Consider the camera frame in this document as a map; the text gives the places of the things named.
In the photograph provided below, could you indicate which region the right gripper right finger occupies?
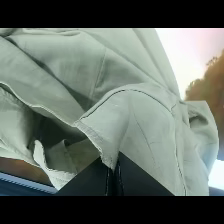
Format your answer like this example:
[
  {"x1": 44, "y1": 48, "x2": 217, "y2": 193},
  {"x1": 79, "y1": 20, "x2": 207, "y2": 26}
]
[{"x1": 114, "y1": 151, "x2": 175, "y2": 197}]

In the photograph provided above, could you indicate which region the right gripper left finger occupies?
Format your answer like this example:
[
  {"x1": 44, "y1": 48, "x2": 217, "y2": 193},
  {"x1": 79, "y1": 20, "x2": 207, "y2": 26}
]
[{"x1": 54, "y1": 156, "x2": 114, "y2": 197}]

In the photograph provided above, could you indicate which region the pale green shirt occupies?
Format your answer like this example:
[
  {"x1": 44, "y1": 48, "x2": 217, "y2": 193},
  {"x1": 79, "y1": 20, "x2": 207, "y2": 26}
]
[{"x1": 0, "y1": 28, "x2": 220, "y2": 197}]

